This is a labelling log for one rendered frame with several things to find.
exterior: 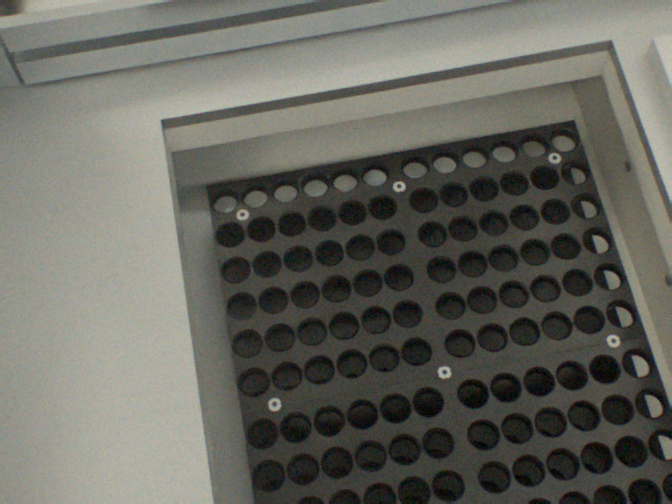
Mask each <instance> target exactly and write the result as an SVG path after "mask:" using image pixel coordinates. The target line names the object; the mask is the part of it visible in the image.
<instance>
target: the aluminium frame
mask: <svg viewBox="0 0 672 504"><path fill-rule="evenodd" d="M509 1H515V0H0V89H3V88H9V87H14V86H20V85H21V84H23V83H24V82H25V83H26V85H30V84H35V83H41V82H48V81H54V80H59V79H65V78H72V77H78V76H84V75H90V74H96V73H102V72H108V71H114V70H120V69H126V68H132V67H138V66H144V65H150V64H156V63H163V62H168V60H171V61H174V59H179V60H180V58H186V57H192V56H198V55H204V54H210V53H215V52H222V51H228V50H234V49H240V48H245V47H252V46H258V45H264V44H269V43H276V42H282V41H288V40H294V39H299V38H306V37H312V36H318V35H323V34H329V33H336V32H342V31H347V30H353V29H359V28H366V27H372V25H377V24H383V23H389V22H396V21H401V20H407V19H413V18H419V17H425V16H431V15H437V14H443V13H450V12H455V11H461V9H467V8H473V7H479V6H485V5H491V4H497V3H503V2H509Z"/></svg>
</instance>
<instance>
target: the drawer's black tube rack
mask: <svg viewBox="0 0 672 504"><path fill-rule="evenodd" d="M390 157H391V161H392V166H393V170H394V174H395V178H396V182H395V183H394V185H393V188H389V189H383V190H378V191H372V192H366V193H360V194H355V195H349V196H344V198H338V199H332V200H326V201H320V202H315V203H309V204H304V205H297V206H292V207H286V208H281V209H275V210H270V211H263V212H258V213H252V214H249V213H248V212H247V211H246V210H240V211H239V212H238V214H237V216H235V217H229V218H223V219H218V220H212V225H213V232H214V239H215V246H216V252H217V259H218V265H219V273H220V279H221V285H222V292H223V298H224V306H225V312H226V319H227V325H228V332H229V339H230V345H231V352H232V358H233V365H234V372H235V379H236V385H237V392H238V399H240V400H239V406H241V412H242V418H243V425H244V432H245V439H246V445H247V452H248V459H249V466H250V472H251V480H252V486H253V492H254V499H255V504H672V459H668V460H666V457H665V454H663V451H662V448H661V444H660V441H659V438H658V436H665V437H668V438H670V439H671V440H672V407H671V404H670V401H668V398H667V394H666V391H665V388H664V385H663V382H662V379H661V376H660V373H659V369H658V366H657V363H656V360H655V357H654V354H652V351H651V348H650V344H649V341H648V338H647V335H646V332H645V329H644V326H643V323H642V319H641V316H640V313H639V310H638V307H637V304H636V301H634V298H633V295H632V291H631V288H630V285H629V282H628V279H627V276H626V273H625V270H624V267H623V263H622V260H621V257H620V254H619V251H618V248H617V245H616V242H614V239H613V235H612V232H611V229H610V226H609V223H608V220H607V217H606V214H605V211H604V207H603V204H602V201H601V198H600V195H599V192H598V189H597V186H596V183H595V179H594V176H593V173H592V170H591V167H589V164H588V161H587V158H586V155H585V153H584V154H579V155H573V156H568V157H561V158H560V156H559V155H558V154H551V155H550V156H549V160H544V161H538V162H532V163H527V164H521V165H515V166H509V167H504V168H498V169H492V171H486V172H481V173H475V174H469V175H463V176H457V177H452V178H446V179H441V180H434V181H429V182H423V183H418V184H412V185H407V186H406V185H405V184H403V183H402V182H399V180H398V176H397V172H396V168H395V162H394V158H393V154H392V153H390ZM571 168H576V169H579V170H580V171H582V172H583V174H584V175H585V181H584V182H583V183H581V184H575V182H574V179H573V174H572V171H571ZM581 201H587V202H589V203H591V204H593V205H594V206H595V209H596V211H597V214H596V216H594V217H591V218H586V217H585V214H584V210H583V206H582V203H581ZM592 235H598V236H601V238H603V239H604V240H605V241H606V243H607V245H608V249H607V250H606V251H605V252H603V253H598V252H597V249H596V245H595V242H593V239H592ZM604 271H609V272H612V273H613V274H616V275H617V276H618V278H619V280H620V286H619V287H617V288H614V289H609V287H608V284H607V280H606V277H605V274H604ZM616 307H621V308H624V309H626V310H627V311H628V312H629V313H630V315H631V317H632V324H631V325H629V326H627V327H622V326H621V323H620V319H619V315H618V312H617V309H616ZM631 356H639V357H641V358H642V359H644V360H645V361H646V363H647V365H648V374H647V375H646V376H644V377H638V373H637V370H636V367H635V364H634V361H633V358H631ZM644 395H652V396H655V397H656V399H657V400H658V401H659V402H660V404H661V406H662V413H661V415H659V416H657V417H652V415H651V412H650V409H648V406H647V403H646V400H645V396H644Z"/></svg>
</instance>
